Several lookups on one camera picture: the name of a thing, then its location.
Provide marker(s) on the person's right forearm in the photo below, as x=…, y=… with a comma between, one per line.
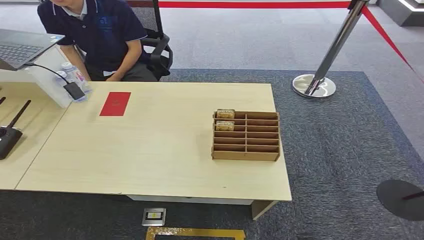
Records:
x=73, y=61

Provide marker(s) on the silver floor socket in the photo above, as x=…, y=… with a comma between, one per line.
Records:
x=154, y=217

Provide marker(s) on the black office chair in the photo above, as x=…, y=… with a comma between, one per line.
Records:
x=155, y=49

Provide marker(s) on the black power adapter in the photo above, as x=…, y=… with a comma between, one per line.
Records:
x=74, y=91

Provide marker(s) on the red rectangular mat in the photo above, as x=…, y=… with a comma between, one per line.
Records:
x=115, y=103

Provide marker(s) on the chrome stanchion post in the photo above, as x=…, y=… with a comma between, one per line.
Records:
x=326, y=56

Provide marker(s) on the patterned card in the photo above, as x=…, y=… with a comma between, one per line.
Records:
x=225, y=113
x=225, y=125

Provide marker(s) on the wooden card holder box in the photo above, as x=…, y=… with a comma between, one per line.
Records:
x=246, y=136

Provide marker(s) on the black round stanchion base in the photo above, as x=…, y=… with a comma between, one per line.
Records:
x=400, y=199

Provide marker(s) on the person's left forearm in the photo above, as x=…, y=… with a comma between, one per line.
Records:
x=126, y=59

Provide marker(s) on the grey laptop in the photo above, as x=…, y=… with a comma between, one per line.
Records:
x=20, y=46

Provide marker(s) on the red barrier belt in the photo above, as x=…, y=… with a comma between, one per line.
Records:
x=251, y=4

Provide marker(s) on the black router with antennas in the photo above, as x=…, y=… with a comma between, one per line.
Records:
x=9, y=134

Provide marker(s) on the light wooden desk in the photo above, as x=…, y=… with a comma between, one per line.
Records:
x=145, y=145

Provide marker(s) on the person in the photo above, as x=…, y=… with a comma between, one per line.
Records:
x=106, y=36

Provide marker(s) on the dark blue carpet rug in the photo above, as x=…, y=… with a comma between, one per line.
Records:
x=331, y=159

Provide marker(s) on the clear plastic water bottle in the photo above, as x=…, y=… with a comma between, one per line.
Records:
x=78, y=76
x=64, y=81

